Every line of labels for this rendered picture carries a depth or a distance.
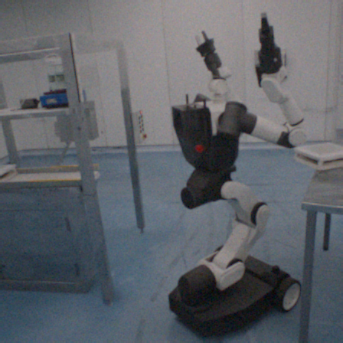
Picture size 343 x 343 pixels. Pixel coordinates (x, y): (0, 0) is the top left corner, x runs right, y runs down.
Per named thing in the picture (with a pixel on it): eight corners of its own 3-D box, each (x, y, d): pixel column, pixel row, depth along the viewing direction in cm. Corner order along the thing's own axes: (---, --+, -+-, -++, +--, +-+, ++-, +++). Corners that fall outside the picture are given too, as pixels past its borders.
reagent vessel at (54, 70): (80, 87, 203) (74, 54, 197) (69, 89, 189) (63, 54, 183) (56, 89, 205) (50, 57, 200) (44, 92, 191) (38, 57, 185)
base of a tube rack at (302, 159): (357, 164, 181) (357, 159, 181) (319, 171, 177) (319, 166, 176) (328, 153, 204) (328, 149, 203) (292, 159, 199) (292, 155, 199)
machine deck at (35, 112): (95, 106, 212) (94, 100, 211) (70, 116, 177) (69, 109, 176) (7, 114, 223) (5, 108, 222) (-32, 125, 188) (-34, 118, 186)
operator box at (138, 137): (145, 138, 294) (142, 108, 286) (141, 144, 278) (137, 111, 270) (138, 139, 295) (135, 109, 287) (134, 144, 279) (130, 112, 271)
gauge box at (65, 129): (99, 136, 218) (95, 105, 212) (93, 140, 208) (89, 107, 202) (67, 138, 222) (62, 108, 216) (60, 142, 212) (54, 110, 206)
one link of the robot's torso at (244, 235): (227, 282, 184) (262, 202, 189) (201, 267, 200) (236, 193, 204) (242, 287, 194) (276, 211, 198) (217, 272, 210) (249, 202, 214)
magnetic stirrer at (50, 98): (87, 101, 209) (86, 86, 206) (73, 106, 189) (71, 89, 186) (57, 103, 212) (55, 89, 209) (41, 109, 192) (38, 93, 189)
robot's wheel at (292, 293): (301, 302, 201) (280, 318, 190) (294, 298, 205) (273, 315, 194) (302, 274, 195) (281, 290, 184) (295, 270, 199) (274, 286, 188)
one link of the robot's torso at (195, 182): (196, 213, 164) (194, 178, 159) (179, 206, 175) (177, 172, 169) (236, 196, 180) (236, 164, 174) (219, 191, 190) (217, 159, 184)
